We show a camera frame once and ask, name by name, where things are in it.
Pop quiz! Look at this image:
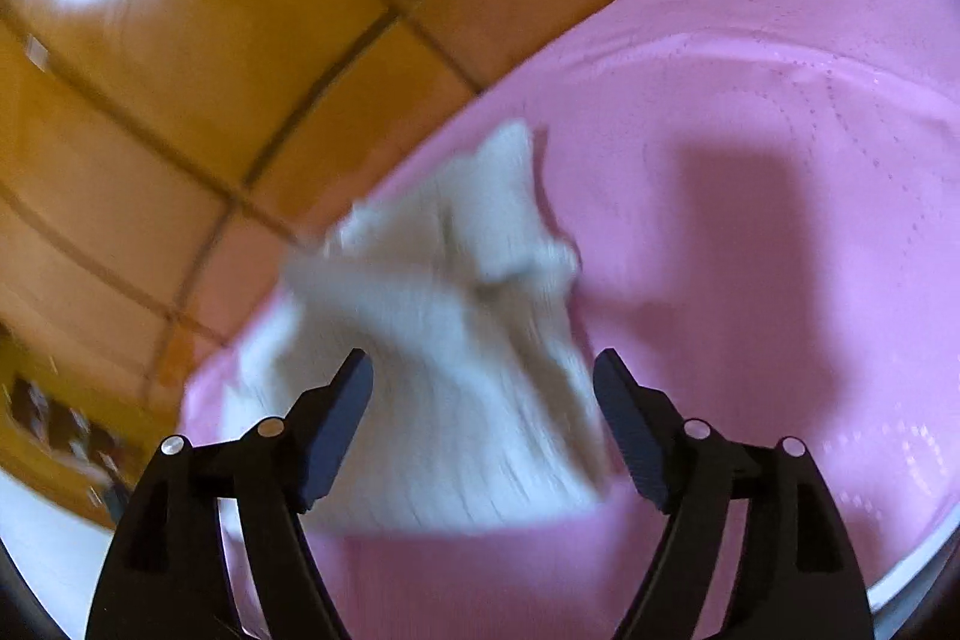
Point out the white knit sweater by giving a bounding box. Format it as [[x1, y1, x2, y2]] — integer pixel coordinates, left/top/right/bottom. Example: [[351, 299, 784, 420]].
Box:
[[220, 122, 612, 534]]

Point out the wooden side shelf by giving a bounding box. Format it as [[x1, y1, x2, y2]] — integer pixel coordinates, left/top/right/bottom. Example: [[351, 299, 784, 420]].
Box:
[[2, 331, 178, 528]]

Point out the pink bed blanket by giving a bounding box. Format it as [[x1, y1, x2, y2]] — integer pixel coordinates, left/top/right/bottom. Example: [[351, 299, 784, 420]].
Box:
[[175, 0, 960, 640]]

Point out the wooden panel headboard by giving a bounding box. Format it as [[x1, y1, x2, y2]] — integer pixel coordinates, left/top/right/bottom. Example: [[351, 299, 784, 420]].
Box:
[[2, 0, 610, 409]]

